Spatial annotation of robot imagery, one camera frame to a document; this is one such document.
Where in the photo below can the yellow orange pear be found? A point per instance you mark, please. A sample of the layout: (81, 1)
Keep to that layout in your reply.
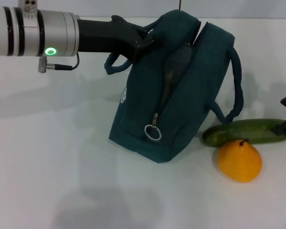
(239, 162)

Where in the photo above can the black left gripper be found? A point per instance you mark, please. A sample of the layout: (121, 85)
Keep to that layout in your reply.
(105, 35)

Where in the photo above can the green cucumber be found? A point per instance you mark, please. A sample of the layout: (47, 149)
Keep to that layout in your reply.
(240, 132)

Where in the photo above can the teal fabric zipper bag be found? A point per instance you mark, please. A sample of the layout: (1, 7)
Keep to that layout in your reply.
(200, 83)

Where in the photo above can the clear container with blue rim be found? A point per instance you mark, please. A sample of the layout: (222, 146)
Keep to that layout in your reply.
(178, 59)

